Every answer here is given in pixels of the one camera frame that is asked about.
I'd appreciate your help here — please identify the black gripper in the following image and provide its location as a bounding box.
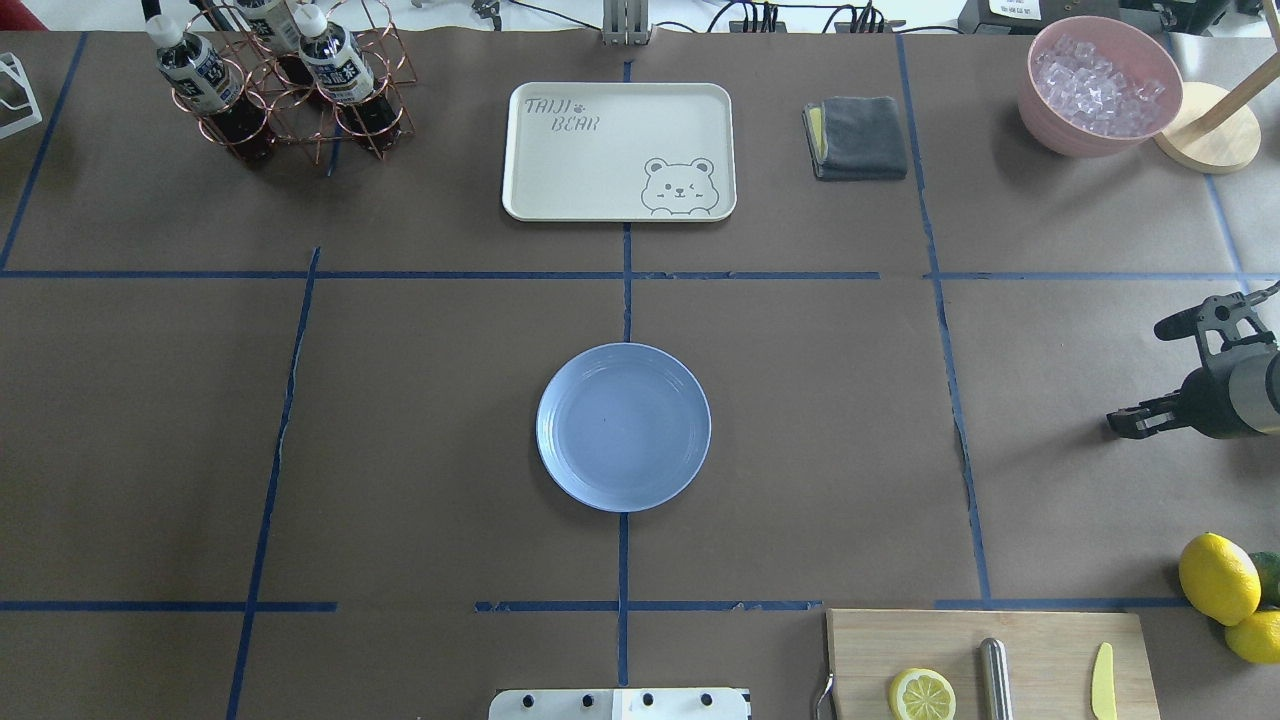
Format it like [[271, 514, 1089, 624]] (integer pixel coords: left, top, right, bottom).
[[1106, 283, 1279, 439]]

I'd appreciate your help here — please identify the light blue plate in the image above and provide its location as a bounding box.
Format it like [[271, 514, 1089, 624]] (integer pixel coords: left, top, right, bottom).
[[534, 342, 712, 512]]

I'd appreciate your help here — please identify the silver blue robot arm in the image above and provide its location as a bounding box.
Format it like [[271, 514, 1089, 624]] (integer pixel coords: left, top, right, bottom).
[[1106, 284, 1279, 439]]

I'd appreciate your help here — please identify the yellow lemon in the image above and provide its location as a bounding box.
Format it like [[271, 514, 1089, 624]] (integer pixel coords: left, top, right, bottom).
[[1224, 609, 1279, 665], [1178, 532, 1262, 626]]

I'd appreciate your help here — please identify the green lime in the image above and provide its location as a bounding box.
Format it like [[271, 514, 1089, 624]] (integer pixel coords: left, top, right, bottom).
[[1249, 551, 1280, 609]]

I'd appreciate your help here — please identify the wooden cutting board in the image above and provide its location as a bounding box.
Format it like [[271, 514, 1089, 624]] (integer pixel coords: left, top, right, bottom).
[[824, 609, 1164, 720]]

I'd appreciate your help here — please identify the wooden stand with round base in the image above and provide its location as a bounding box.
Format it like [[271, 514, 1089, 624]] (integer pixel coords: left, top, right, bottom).
[[1155, 1, 1279, 174]]

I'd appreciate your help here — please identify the pink bowl with ice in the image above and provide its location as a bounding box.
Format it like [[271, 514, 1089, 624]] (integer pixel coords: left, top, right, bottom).
[[1018, 15, 1184, 158]]

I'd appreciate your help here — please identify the lemon half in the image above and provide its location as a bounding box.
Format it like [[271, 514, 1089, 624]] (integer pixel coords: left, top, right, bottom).
[[887, 667, 957, 720]]

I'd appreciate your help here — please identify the dark folded cloth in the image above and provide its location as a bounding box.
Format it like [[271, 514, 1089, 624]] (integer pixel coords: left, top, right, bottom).
[[803, 96, 908, 181]]

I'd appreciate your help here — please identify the cream rectangular tray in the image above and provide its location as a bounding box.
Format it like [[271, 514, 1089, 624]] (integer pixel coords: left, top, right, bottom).
[[502, 82, 737, 223]]

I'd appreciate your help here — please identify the dark drink bottle middle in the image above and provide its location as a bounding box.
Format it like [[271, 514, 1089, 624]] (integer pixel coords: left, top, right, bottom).
[[293, 4, 401, 154]]

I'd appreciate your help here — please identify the dark drink bottle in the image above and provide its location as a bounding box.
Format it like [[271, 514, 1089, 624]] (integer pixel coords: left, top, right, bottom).
[[293, 4, 401, 154], [234, 1, 315, 87], [145, 14, 274, 161]]

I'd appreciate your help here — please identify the dark drink bottle back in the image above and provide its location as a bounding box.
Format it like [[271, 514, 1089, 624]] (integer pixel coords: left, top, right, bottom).
[[234, 1, 315, 87]]

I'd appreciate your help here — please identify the dark drink bottle front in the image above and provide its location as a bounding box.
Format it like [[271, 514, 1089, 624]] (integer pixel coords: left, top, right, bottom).
[[145, 14, 274, 161]]

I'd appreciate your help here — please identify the black handled knife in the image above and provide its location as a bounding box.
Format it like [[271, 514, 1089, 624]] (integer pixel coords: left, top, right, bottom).
[[979, 637, 1014, 719]]

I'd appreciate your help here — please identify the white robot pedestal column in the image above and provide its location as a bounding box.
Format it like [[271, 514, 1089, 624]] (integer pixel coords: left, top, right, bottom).
[[488, 687, 753, 719]]

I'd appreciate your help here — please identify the aluminium frame post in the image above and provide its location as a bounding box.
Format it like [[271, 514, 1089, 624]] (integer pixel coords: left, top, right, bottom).
[[602, 0, 652, 46]]

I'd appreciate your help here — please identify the copper wire bottle rack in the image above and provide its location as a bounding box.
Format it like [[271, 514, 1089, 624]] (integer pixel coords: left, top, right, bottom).
[[173, 1, 419, 169]]

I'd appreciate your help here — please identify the white wire cup basket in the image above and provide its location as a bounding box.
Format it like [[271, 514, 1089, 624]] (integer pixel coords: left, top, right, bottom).
[[1, 53, 44, 138]]

